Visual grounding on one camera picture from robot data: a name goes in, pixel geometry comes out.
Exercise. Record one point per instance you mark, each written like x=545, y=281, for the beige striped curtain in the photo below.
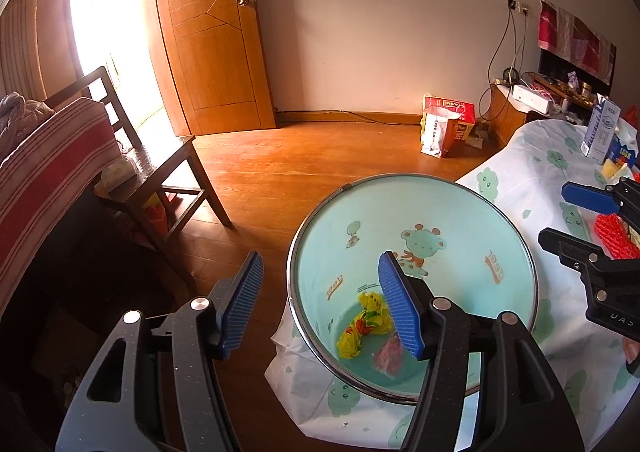
x=20, y=42

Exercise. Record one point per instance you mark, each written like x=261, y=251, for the pale green tissue packet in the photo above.
x=117, y=176

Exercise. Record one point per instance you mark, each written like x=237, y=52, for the red striped blanket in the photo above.
x=50, y=167

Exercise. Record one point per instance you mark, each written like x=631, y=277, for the pink crumpled wrapper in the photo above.
x=387, y=357

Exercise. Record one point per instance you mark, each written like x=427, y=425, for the wall power socket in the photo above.
x=517, y=6

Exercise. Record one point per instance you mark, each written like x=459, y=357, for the dark wooden chair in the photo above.
x=165, y=157

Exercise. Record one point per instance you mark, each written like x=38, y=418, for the yellow crumpled wrapper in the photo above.
x=367, y=317

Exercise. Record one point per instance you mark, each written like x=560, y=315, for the orange wooden door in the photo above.
x=215, y=57

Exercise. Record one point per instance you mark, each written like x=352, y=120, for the red patchwork hanging cloth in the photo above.
x=575, y=37

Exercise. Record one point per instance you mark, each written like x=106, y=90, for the white flat box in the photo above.
x=530, y=97

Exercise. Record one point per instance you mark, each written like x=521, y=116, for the yellow sponge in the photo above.
x=612, y=168

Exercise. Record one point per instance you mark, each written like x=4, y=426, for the tall white milk carton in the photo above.
x=600, y=127

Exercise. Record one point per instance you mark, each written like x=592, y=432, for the white tablecloth with green print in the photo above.
x=525, y=167

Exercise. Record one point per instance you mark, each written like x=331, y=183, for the blue gable-top carton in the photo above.
x=625, y=150

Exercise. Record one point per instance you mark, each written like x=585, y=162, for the small wooden side cabinet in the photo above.
x=505, y=117

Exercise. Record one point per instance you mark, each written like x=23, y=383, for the red textured wrapper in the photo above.
x=612, y=234

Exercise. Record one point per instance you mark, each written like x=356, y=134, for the light green cartoon-print bin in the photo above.
x=450, y=212

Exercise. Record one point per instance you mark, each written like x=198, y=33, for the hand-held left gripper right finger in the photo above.
x=397, y=302

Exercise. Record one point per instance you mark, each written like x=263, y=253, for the dark wooden shelf cabinet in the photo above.
x=550, y=65

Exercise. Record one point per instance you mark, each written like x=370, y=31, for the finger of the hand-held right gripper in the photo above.
x=565, y=244
x=587, y=197

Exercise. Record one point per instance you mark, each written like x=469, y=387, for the grey knitted cloth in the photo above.
x=25, y=112

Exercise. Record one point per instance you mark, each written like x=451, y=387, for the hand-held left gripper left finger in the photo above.
x=245, y=302

